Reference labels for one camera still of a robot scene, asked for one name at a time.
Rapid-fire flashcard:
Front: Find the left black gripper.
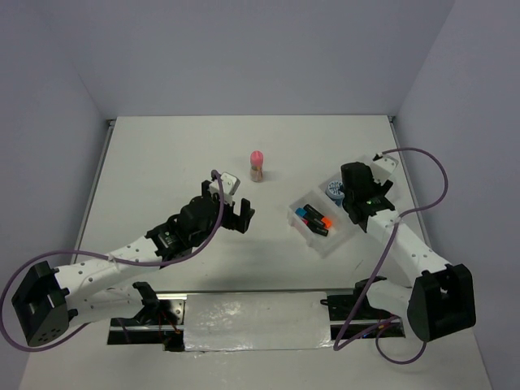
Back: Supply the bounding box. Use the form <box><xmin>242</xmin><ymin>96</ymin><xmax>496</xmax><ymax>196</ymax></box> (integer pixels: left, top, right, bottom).
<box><xmin>191</xmin><ymin>180</ymin><xmax>254</xmax><ymax>247</ymax></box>

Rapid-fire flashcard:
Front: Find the blue tape roll tub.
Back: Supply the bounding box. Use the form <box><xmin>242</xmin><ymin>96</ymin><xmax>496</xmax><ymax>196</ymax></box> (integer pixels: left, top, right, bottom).
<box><xmin>325</xmin><ymin>180</ymin><xmax>345</xmax><ymax>207</ymax></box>

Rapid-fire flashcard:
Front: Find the orange cap highlighter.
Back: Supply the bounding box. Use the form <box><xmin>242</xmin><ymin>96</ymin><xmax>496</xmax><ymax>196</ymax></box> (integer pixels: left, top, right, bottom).
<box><xmin>303</xmin><ymin>204</ymin><xmax>332</xmax><ymax>229</ymax></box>

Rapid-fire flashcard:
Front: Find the blue cap highlighter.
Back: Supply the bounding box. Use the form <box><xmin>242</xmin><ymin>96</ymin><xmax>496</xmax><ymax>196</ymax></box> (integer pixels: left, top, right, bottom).
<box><xmin>295</xmin><ymin>208</ymin><xmax>326</xmax><ymax>228</ymax></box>

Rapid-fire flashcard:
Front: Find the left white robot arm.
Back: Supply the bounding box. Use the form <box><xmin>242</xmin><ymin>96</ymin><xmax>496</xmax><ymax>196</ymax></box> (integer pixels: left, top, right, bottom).
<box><xmin>11</xmin><ymin>171</ymin><xmax>254</xmax><ymax>352</ymax></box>

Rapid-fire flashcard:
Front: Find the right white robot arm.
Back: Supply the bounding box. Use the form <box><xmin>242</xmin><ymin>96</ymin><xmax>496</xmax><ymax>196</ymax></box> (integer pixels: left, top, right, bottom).
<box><xmin>340</xmin><ymin>158</ymin><xmax>476</xmax><ymax>342</ymax></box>

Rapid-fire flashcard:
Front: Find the translucent white compartment tray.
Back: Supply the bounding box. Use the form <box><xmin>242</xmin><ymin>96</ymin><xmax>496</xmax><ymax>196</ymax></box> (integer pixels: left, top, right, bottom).
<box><xmin>288</xmin><ymin>156</ymin><xmax>374</xmax><ymax>258</ymax></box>

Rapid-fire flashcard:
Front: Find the pink lid small bottle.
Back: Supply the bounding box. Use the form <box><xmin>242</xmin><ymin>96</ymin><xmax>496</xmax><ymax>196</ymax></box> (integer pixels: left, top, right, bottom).
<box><xmin>249</xmin><ymin>150</ymin><xmax>264</xmax><ymax>182</ymax></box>

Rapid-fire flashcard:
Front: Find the white foil front panel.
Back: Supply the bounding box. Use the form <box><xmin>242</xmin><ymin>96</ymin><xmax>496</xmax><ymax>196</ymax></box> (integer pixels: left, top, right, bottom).
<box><xmin>184</xmin><ymin>292</ymin><xmax>332</xmax><ymax>352</ymax></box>

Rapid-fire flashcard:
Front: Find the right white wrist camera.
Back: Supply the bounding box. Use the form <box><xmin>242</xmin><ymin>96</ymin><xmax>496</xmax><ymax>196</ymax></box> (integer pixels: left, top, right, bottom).
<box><xmin>370</xmin><ymin>153</ymin><xmax>399</xmax><ymax>184</ymax></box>

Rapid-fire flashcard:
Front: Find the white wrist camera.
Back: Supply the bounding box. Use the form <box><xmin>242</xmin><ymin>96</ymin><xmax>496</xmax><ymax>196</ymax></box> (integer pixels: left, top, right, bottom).
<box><xmin>370</xmin><ymin>153</ymin><xmax>399</xmax><ymax>184</ymax></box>
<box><xmin>209</xmin><ymin>172</ymin><xmax>241</xmax><ymax>205</ymax></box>

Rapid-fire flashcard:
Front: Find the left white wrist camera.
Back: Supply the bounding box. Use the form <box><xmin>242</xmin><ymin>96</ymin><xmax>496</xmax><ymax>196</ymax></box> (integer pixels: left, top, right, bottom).
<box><xmin>209</xmin><ymin>172</ymin><xmax>241</xmax><ymax>205</ymax></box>

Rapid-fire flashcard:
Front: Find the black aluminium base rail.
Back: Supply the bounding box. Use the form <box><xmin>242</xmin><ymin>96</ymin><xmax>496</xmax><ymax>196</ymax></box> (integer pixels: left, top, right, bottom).
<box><xmin>106</xmin><ymin>275</ymin><xmax>406</xmax><ymax>353</ymax></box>

